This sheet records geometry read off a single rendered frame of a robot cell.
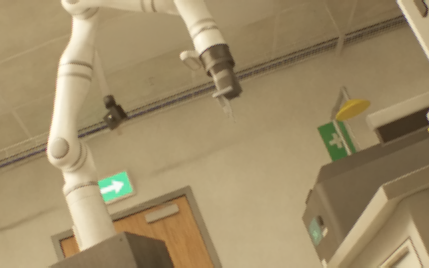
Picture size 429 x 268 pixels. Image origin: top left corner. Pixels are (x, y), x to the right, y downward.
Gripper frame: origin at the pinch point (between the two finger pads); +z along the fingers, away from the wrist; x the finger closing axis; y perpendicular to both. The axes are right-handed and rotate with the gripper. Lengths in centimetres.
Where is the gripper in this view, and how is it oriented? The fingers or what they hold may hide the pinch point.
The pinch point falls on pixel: (231, 119)
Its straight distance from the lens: 176.3
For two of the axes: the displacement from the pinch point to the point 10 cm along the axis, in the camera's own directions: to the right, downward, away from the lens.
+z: 3.6, 8.7, -3.3
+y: 8.7, -4.4, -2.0
